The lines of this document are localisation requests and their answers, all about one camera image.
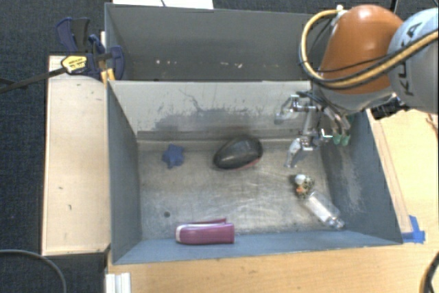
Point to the maroon and white case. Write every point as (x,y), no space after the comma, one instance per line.
(205,234)

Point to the blue star-shaped toy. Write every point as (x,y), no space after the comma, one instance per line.
(173,156)

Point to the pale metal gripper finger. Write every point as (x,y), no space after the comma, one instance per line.
(284,111)
(295,152)

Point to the black oval object red rim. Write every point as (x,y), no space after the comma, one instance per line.
(236,152)

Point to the grey metal bin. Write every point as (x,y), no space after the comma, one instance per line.
(219,195)

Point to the pale wood flat board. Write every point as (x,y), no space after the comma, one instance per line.
(77,164)

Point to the black cylinder on white bracket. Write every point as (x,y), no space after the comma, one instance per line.
(387,109)

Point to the camouflage toy duck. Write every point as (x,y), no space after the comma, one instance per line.
(304,186)

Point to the clear plastic bottle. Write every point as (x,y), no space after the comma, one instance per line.
(324,211)

